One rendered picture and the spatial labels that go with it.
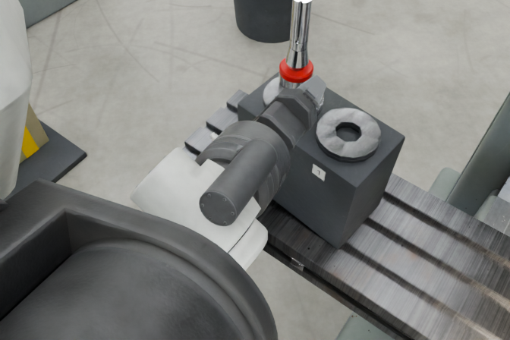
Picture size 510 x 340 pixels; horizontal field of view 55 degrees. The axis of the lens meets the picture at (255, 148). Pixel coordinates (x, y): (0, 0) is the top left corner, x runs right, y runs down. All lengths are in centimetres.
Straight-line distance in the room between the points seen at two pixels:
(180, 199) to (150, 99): 194
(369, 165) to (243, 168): 29
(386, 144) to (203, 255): 55
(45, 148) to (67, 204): 207
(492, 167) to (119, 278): 107
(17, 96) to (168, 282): 8
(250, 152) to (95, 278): 29
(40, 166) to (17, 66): 204
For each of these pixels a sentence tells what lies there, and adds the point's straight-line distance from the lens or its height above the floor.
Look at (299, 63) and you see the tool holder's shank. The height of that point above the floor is 124.
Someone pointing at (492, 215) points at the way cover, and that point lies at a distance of 100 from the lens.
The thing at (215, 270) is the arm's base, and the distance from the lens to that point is 18.
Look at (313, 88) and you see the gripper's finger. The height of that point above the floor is 126.
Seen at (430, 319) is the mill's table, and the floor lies 97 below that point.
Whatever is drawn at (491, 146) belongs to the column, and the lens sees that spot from 115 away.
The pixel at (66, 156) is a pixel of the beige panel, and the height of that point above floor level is 3.
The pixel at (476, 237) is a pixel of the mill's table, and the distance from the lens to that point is 90.
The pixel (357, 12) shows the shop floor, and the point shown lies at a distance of 285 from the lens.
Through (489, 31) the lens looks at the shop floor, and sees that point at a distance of 294.
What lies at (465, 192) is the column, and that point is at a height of 70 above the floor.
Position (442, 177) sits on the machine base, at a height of 20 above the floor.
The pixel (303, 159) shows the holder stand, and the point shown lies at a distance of 70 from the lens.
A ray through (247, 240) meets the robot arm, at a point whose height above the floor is 130.
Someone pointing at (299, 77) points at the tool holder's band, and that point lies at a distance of 67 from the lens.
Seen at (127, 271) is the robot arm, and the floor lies 154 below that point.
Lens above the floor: 170
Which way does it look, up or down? 53 degrees down
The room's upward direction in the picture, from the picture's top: straight up
